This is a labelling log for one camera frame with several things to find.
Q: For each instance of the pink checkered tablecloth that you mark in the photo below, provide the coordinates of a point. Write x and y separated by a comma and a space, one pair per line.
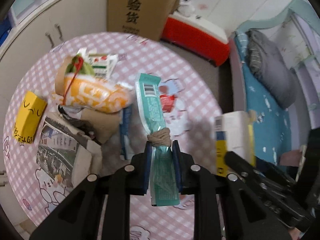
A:
191, 123

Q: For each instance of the red snack wrapper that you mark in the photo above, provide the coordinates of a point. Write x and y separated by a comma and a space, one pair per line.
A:
168, 102

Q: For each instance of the teal bed mattress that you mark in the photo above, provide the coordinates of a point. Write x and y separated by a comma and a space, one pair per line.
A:
274, 126

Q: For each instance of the red storage bench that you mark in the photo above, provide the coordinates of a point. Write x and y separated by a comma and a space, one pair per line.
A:
198, 35

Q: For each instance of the teal wrapper with twine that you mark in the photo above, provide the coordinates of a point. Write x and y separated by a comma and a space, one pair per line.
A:
163, 186

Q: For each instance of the orange white plastic bag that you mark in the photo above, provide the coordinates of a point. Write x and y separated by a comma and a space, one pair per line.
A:
87, 91

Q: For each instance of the white blue yellow box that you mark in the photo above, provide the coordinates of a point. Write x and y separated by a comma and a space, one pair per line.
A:
234, 132

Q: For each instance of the yellow carton box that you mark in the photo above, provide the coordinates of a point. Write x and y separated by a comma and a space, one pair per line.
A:
28, 118

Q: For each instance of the large cardboard box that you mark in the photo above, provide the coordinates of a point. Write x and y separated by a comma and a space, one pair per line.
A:
145, 18

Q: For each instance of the grey pillow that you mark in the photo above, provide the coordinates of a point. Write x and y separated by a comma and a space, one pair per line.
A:
268, 66

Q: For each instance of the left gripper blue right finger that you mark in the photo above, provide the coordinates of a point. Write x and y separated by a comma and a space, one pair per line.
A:
182, 164

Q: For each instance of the white cabinet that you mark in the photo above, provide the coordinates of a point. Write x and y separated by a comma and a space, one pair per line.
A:
30, 56

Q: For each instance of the green white medicine box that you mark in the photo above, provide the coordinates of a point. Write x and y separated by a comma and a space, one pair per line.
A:
103, 64

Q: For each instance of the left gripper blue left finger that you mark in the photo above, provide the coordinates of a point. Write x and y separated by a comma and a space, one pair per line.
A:
141, 174

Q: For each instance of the blue white wrapper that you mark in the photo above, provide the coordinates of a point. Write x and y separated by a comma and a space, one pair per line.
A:
126, 151

